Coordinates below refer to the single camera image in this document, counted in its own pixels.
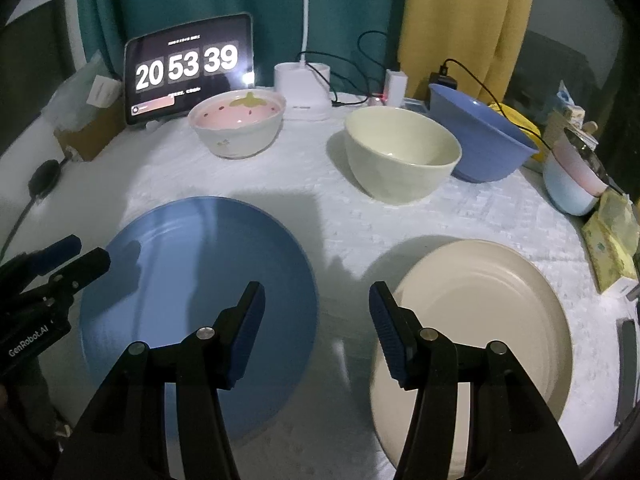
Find white woven basket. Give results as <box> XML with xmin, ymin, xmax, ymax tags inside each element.
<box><xmin>547</xmin><ymin>110</ymin><xmax>601</xmax><ymax>151</ymax></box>

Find dark glass door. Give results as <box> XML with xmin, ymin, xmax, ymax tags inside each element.
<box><xmin>505</xmin><ymin>0</ymin><xmax>640</xmax><ymax>126</ymax></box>

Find clear plastic bag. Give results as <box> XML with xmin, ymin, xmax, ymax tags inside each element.
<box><xmin>50</xmin><ymin>50</ymin><xmax>126</xmax><ymax>128</ymax></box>

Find black round puck with cable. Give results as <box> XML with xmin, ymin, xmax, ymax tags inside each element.
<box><xmin>0</xmin><ymin>159</ymin><xmax>76</xmax><ymax>258</ymax></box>

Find white charger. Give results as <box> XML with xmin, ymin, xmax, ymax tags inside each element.
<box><xmin>384</xmin><ymin>70</ymin><xmax>408</xmax><ymax>106</ymax></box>

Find blue plate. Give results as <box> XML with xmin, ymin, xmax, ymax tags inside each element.
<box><xmin>79</xmin><ymin>196</ymin><xmax>320</xmax><ymax>443</ymax></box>

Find yellow wipes packet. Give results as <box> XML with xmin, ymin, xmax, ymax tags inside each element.
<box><xmin>487</xmin><ymin>101</ymin><xmax>548</xmax><ymax>161</ymax></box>

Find cream plate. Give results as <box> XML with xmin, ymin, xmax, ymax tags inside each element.
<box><xmin>369</xmin><ymin>239</ymin><xmax>573</xmax><ymax>470</ymax></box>

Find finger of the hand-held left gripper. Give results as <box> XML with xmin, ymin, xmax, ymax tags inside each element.
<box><xmin>0</xmin><ymin>235</ymin><xmax>82</xmax><ymax>293</ymax></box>
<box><xmin>0</xmin><ymin>247</ymin><xmax>111</xmax><ymax>321</ymax></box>

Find pink strawberry bowl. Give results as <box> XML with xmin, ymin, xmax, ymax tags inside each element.
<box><xmin>188</xmin><ymin>88</ymin><xmax>287</xmax><ymax>160</ymax></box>

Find tablet with clock display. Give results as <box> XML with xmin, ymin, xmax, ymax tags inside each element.
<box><xmin>123</xmin><ymin>11</ymin><xmax>255</xmax><ymax>126</ymax></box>

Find white tag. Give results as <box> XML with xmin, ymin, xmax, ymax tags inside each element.
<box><xmin>89</xmin><ymin>76</ymin><xmax>122</xmax><ymax>109</ymax></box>

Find pink bowl with steel liner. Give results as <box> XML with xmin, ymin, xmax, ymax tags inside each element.
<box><xmin>547</xmin><ymin>127</ymin><xmax>613</xmax><ymax>198</ymax></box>

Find blue and white pack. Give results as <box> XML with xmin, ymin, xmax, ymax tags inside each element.
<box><xmin>555</xmin><ymin>80</ymin><xmax>586</xmax><ymax>116</ymax></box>

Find yellow curtain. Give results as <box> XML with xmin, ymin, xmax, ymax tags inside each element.
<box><xmin>397</xmin><ymin>0</ymin><xmax>538</xmax><ymax>103</ymax></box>

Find yellow tissue pack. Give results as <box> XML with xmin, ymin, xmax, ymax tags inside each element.
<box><xmin>582</xmin><ymin>210</ymin><xmax>638</xmax><ymax>281</ymax></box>
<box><xmin>597</xmin><ymin>190</ymin><xmax>631</xmax><ymax>221</ymax></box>

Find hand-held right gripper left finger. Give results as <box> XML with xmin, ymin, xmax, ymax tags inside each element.
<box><xmin>52</xmin><ymin>281</ymin><xmax>266</xmax><ymax>480</ymax></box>

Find light blue bowl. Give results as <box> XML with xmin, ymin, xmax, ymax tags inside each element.
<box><xmin>542</xmin><ymin>157</ymin><xmax>601</xmax><ymax>217</ymax></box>

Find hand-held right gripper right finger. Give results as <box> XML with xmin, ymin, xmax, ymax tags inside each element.
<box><xmin>369</xmin><ymin>281</ymin><xmax>583</xmax><ymax>480</ymax></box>

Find cardboard box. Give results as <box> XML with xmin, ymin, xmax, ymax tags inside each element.
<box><xmin>52</xmin><ymin>105</ymin><xmax>126</xmax><ymax>162</ymax></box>

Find pale green bowl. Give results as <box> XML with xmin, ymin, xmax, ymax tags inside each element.
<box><xmin>343</xmin><ymin>106</ymin><xmax>462</xmax><ymax>206</ymax></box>

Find white desk lamp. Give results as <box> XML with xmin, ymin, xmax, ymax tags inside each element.
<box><xmin>273</xmin><ymin>0</ymin><xmax>332</xmax><ymax>121</ymax></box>

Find white lace tablecloth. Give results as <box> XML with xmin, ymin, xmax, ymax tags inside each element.
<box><xmin>0</xmin><ymin>87</ymin><xmax>640</xmax><ymax>480</ymax></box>

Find small white box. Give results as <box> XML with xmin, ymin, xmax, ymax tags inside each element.
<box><xmin>607</xmin><ymin>277</ymin><xmax>640</xmax><ymax>301</ymax></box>

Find dark smartphone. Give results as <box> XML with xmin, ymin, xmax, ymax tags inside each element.
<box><xmin>615</xmin><ymin>317</ymin><xmax>638</xmax><ymax>426</ymax></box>

